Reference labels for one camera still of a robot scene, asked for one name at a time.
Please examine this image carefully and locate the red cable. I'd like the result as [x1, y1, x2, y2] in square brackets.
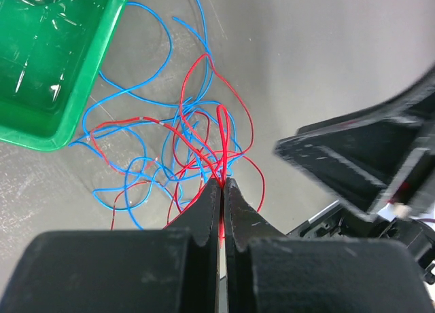
[88, 53, 266, 249]

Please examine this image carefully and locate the blue cable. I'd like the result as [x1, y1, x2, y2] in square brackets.
[67, 0, 244, 231]

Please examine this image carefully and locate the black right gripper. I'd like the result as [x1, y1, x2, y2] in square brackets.
[275, 69, 434, 221]

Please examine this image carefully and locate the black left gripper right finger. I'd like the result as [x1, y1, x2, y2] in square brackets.
[222, 179, 434, 312]

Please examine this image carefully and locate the green plastic tray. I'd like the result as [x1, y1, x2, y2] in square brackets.
[1, 0, 128, 151]

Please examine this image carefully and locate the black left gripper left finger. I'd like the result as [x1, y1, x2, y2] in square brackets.
[1, 179, 222, 312]

